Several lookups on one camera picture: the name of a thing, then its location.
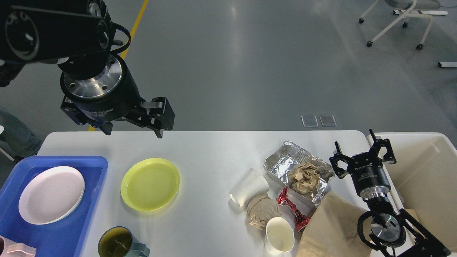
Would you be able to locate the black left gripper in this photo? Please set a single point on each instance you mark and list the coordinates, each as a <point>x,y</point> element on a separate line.
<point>112,95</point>

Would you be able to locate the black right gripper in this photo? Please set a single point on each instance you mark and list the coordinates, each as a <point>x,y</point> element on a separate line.
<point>369,175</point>

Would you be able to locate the yellow plastic plate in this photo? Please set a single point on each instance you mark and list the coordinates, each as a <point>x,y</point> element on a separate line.
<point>150,184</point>

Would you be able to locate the blue-grey HOME mug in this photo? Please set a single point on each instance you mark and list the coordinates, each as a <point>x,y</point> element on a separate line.
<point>120,242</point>

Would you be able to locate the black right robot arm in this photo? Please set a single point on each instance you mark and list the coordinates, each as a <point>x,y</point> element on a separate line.
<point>381,226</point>

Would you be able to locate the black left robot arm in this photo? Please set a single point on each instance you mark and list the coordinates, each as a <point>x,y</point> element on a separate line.
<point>81,38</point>

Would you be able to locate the floor outlet cover right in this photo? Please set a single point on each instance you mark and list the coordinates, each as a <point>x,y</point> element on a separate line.
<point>328,120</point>

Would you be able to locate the floor outlet cover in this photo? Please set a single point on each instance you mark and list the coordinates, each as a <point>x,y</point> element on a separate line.
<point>309,121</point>
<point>328,120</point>

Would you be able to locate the crumpled brown paper ball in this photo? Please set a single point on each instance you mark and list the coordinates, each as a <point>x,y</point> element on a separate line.
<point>304,178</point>

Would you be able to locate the beige plastic bin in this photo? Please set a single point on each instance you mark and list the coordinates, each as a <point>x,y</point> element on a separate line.
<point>425,179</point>

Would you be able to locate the floor outlet cover left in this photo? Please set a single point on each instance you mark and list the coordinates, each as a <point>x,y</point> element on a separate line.
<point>309,121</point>

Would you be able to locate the white paper box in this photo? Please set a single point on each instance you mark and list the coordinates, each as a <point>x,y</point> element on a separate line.
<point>304,205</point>

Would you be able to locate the brown paper bag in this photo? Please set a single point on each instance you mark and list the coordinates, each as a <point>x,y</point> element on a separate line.
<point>332,230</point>

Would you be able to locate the crumpled aluminium foil tray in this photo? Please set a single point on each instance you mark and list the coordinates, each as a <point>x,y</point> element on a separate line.
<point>281,163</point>

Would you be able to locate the red snack wrapper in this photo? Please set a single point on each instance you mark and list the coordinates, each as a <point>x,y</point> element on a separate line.
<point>300,220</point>

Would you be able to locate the pink round plate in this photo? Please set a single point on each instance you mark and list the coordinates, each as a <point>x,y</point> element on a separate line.
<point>51,195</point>

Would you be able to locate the white paper cup lying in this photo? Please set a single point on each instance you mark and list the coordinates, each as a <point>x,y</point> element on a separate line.
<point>251,185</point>

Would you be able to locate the crumpled brown paper wrapper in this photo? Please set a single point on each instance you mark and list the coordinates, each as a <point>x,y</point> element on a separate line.
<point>260,210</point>

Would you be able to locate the white paper cup upright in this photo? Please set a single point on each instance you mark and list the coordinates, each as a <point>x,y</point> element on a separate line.
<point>279,236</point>

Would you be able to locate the person leg in jeans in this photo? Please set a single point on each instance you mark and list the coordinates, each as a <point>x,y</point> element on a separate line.
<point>18,136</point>

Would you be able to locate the white table leg bar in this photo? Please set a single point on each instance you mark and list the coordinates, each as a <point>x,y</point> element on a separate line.
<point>447,64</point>

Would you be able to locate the blue plastic tray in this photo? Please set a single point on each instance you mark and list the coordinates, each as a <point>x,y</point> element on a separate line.
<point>64,238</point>

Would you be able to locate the white far base bar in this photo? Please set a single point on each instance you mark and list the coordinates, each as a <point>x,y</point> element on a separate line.
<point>425,12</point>

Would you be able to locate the white rolling chair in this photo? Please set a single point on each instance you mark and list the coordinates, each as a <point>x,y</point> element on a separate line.
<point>408,6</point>

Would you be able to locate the pink mug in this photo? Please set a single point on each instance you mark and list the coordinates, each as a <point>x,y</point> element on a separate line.
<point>9,248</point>

